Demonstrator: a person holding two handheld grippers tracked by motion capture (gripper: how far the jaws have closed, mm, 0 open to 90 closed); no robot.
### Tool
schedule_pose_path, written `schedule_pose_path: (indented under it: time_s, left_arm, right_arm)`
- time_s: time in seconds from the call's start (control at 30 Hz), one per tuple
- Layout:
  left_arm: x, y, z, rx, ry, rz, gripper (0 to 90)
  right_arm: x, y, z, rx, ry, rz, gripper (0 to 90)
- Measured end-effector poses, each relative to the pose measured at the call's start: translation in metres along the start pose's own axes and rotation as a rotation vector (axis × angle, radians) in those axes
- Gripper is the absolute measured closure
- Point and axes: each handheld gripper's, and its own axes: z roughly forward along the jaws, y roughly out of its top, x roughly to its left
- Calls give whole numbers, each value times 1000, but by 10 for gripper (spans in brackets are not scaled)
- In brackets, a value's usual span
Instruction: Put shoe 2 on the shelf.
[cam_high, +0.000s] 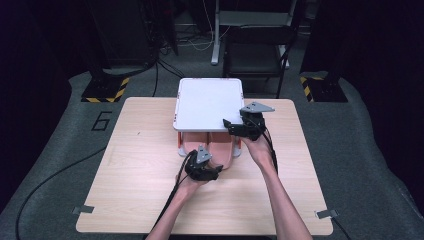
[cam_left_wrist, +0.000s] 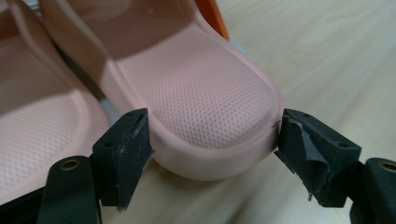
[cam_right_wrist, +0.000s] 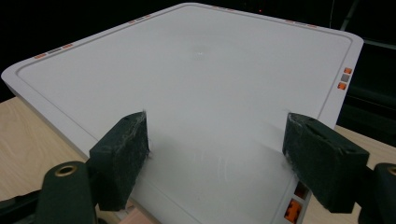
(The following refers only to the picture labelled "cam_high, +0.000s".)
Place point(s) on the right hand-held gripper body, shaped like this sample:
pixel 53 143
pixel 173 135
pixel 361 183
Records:
pixel 255 125

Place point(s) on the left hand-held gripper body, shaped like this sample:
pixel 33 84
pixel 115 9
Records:
pixel 198 166

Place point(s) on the pink slipper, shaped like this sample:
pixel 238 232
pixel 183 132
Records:
pixel 221 148
pixel 195 141

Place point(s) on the white shoe rack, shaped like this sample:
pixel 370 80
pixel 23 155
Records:
pixel 208 103

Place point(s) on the person's left hand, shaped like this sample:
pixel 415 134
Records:
pixel 190 188

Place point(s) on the person's right hand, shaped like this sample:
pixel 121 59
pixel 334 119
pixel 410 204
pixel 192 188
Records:
pixel 261 151

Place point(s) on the black folding chair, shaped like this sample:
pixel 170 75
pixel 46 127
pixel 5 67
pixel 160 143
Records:
pixel 256 50

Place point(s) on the black striped stand base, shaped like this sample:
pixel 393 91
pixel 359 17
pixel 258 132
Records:
pixel 105 90
pixel 325 90

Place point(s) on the grey tape strip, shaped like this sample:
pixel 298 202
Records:
pixel 326 214
pixel 83 209

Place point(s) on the black cabinet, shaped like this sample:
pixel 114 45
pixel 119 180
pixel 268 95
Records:
pixel 120 33

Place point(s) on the white desk frame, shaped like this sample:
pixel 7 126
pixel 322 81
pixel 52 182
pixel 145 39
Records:
pixel 216 40

